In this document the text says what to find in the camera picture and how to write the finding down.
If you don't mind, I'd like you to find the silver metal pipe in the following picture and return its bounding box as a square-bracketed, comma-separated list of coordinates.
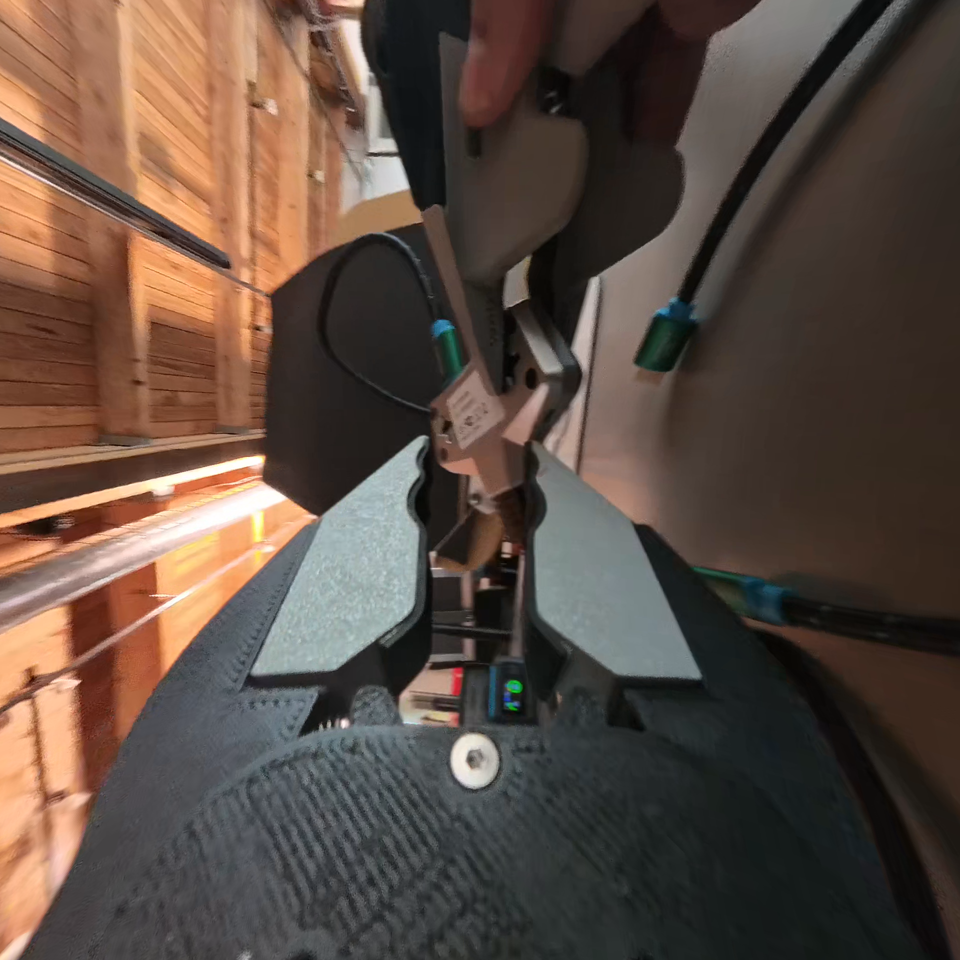
[0, 510, 316, 635]

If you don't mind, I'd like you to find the thick black cable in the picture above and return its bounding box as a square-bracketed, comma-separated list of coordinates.
[753, 633, 957, 960]

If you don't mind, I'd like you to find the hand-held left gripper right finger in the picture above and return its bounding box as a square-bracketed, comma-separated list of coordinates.
[522, 441, 704, 702]

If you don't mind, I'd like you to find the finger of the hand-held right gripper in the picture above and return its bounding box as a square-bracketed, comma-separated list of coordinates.
[420, 204, 505, 406]
[491, 258, 585, 481]

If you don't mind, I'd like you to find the black ceiling rail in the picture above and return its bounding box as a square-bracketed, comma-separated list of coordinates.
[0, 116, 234, 271]

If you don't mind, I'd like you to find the black braided adapter cable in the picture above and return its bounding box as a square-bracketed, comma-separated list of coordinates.
[318, 231, 444, 417]

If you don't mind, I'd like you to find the person's right hand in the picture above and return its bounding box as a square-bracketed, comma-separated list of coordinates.
[456, 0, 762, 147]

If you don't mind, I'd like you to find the small device with coloured display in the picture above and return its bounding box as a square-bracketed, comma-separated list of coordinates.
[483, 658, 530, 723]

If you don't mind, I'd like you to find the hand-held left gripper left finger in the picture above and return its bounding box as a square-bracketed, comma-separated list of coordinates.
[249, 437, 434, 695]

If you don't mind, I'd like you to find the black monitor with wooden frame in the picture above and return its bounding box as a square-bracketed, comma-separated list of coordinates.
[264, 191, 504, 575]

